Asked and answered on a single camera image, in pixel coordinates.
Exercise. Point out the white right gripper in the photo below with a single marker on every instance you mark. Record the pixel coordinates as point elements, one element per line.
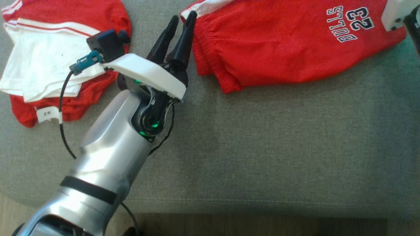
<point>398,13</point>

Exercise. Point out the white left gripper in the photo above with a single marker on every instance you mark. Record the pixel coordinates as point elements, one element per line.
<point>147,73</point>

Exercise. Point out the red Bulls 23 shorts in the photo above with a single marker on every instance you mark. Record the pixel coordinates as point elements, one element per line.
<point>262,49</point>

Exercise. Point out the red jersey with white sleeves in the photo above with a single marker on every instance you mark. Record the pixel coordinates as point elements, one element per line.
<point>42,59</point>

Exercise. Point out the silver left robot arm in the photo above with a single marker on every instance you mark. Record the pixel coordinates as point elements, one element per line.
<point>108,157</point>

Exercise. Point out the grey sofa seat cushion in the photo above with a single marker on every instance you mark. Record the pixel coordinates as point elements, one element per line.
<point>262,147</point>

